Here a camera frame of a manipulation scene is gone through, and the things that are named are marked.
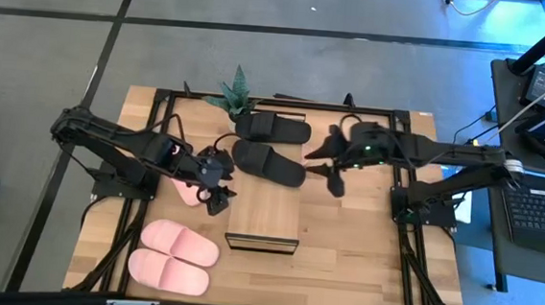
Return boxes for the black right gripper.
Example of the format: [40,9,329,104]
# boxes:
[300,116,403,203]

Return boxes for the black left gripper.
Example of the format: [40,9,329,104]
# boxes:
[181,144,242,220]

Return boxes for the pink rubber slide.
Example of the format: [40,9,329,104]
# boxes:
[168,146,212,209]
[138,217,224,269]
[126,246,213,298]

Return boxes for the black strap slide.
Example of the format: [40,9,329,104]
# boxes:
[229,138,310,190]
[233,109,314,147]

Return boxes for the black-framed wooden shelf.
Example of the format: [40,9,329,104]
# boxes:
[224,106,310,256]

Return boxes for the green plant in white pot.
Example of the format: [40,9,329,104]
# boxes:
[201,61,265,133]

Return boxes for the dark side desk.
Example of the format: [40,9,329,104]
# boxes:
[474,57,545,295]

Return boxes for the black laptop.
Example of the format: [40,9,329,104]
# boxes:
[498,171,545,259]

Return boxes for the black power adapter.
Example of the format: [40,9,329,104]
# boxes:
[520,63,545,108]

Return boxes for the black aluminium table frame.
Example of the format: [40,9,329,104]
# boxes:
[62,80,483,305]

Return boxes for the white cable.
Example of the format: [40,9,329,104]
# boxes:
[492,59,545,144]

